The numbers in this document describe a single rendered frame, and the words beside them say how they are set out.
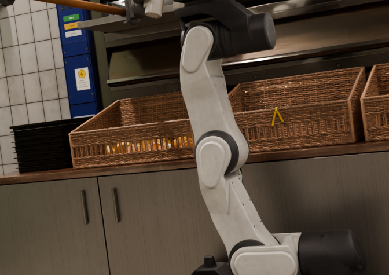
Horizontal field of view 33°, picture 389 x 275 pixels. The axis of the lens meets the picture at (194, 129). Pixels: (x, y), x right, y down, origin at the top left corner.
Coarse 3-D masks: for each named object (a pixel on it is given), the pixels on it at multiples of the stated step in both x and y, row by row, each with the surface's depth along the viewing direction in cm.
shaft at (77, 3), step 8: (40, 0) 214; (48, 0) 218; (56, 0) 222; (64, 0) 227; (72, 0) 232; (80, 0) 238; (80, 8) 239; (88, 8) 243; (96, 8) 248; (104, 8) 253; (112, 8) 259; (120, 8) 267
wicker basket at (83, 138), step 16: (144, 96) 309; (160, 96) 306; (176, 96) 303; (112, 112) 308; (128, 112) 311; (144, 112) 308; (160, 112) 304; (176, 112) 301; (80, 128) 279; (112, 128) 264; (128, 128) 262; (144, 128) 259; (160, 128) 257; (176, 128) 254; (80, 144) 270; (96, 144) 267; (112, 144) 304; (160, 144) 257; (176, 144) 255; (80, 160) 271; (96, 160) 268; (112, 160) 265; (128, 160) 263; (144, 160) 260; (160, 160) 257
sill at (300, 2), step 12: (288, 0) 284; (300, 0) 282; (312, 0) 280; (324, 0) 278; (336, 0) 276; (252, 12) 290; (264, 12) 288; (156, 24) 307; (168, 24) 305; (180, 24) 303; (108, 36) 317; (120, 36) 315; (132, 36) 313
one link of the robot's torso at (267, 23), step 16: (224, 0) 198; (176, 16) 204; (192, 16) 214; (208, 16) 213; (224, 16) 198; (240, 16) 196; (256, 16) 198; (224, 32) 199; (240, 32) 197; (256, 32) 196; (272, 32) 201; (240, 48) 200; (256, 48) 199; (272, 48) 200
